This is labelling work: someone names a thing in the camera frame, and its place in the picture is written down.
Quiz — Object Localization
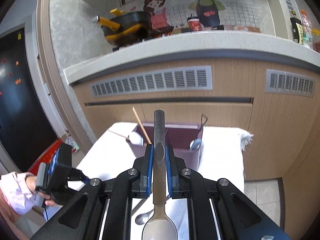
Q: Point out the long grey vent grille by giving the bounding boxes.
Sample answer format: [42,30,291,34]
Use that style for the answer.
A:
[89,66,213,98]

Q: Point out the white woven table cloth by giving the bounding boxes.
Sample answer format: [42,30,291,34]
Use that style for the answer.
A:
[44,121,254,240]

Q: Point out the blue-grey handled utensil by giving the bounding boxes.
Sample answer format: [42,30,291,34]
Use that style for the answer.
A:
[189,138,202,151]

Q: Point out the maroon plastic utensil holder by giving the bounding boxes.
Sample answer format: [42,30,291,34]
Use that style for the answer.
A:
[127,124,203,170]

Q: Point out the wooden kitchen counter cabinet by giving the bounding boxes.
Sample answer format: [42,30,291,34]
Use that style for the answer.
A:
[63,31,319,239]

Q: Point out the steel spoon with cutout handle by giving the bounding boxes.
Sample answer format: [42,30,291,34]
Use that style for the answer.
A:
[135,195,170,225]

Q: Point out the black yellow cooking pot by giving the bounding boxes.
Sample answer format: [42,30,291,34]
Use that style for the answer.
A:
[92,9,152,47]

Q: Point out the white plastic spoon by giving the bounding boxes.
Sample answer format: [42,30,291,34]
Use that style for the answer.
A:
[128,131,144,146]

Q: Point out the dark flat-handled spoon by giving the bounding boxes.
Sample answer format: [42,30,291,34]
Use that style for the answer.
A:
[142,109,178,239]

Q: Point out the person's left hand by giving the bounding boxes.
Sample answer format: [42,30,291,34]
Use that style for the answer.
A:
[25,175,57,206]

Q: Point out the red patterned cup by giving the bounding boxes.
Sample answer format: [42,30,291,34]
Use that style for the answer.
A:
[187,15,202,31]

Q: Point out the right grey vent grille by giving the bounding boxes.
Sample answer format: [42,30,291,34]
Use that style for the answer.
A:
[265,69,316,97]

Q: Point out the dark sauce bottle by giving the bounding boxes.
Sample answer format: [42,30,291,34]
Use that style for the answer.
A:
[290,10,303,45]

